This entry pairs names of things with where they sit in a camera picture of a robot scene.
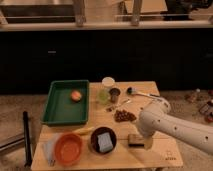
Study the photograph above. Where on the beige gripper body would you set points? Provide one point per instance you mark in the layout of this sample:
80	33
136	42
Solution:
148	142

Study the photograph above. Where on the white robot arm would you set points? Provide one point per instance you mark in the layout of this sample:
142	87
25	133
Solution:
155	117

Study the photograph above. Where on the green plastic tray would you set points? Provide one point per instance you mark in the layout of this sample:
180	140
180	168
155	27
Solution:
60	109

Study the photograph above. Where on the wooden folding table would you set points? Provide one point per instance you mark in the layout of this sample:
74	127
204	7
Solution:
164	152

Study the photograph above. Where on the bunch of dark grapes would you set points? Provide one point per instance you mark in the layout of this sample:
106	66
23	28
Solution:
123	116

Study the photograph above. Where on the blue grey sponge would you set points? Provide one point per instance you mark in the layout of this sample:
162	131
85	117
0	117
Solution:
104	142

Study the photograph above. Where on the small metal spoon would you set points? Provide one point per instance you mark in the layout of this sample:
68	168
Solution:
111	108

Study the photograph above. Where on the black bowl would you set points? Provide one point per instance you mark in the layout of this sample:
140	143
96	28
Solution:
96	133

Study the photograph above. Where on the black head brush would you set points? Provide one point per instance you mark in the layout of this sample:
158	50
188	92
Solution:
133	91

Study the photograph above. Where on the small metal cup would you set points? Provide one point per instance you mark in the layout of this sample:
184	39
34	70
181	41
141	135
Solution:
114	94

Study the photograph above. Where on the yellow banana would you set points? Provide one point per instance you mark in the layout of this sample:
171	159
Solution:
83	131

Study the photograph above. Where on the green translucent cup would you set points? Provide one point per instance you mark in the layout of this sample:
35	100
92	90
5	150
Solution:
103	96

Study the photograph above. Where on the orange plastic bowl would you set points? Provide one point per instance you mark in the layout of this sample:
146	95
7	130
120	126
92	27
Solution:
68	149

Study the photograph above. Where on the orange peach fruit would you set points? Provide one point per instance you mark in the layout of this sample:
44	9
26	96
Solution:
75	95

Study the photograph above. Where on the black pole stand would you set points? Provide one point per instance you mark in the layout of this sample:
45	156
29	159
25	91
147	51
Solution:
27	140

